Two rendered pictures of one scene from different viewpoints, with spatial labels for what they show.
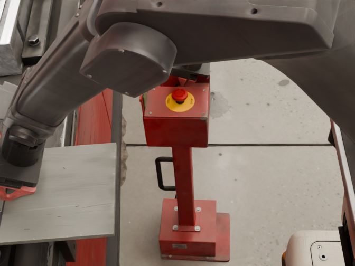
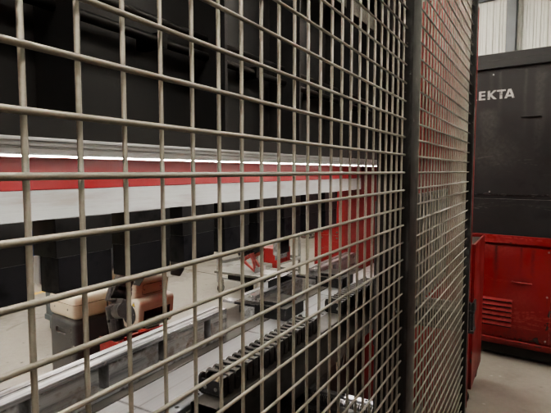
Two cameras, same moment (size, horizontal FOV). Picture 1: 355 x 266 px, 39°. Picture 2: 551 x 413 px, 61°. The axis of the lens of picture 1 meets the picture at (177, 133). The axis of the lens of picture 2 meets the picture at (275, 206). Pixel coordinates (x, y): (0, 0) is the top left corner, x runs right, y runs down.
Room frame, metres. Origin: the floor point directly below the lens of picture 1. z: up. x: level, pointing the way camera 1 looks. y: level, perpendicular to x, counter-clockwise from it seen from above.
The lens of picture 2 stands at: (2.13, 1.32, 1.43)
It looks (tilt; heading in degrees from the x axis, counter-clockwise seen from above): 4 degrees down; 210
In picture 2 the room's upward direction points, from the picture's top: straight up
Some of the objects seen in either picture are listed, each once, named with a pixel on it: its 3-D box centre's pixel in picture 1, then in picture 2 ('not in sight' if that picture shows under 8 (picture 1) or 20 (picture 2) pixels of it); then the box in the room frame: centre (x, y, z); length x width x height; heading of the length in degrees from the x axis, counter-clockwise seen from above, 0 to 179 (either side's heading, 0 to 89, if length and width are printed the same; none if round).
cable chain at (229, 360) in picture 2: not in sight; (268, 348); (1.24, 0.79, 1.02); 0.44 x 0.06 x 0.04; 0
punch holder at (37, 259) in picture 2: not in sight; (74, 250); (1.44, 0.39, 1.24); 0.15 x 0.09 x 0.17; 0
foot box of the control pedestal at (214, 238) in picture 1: (196, 228); not in sight; (0.90, -0.04, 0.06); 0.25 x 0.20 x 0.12; 82
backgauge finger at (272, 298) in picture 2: not in sight; (258, 302); (0.90, 0.55, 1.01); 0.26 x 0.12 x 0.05; 90
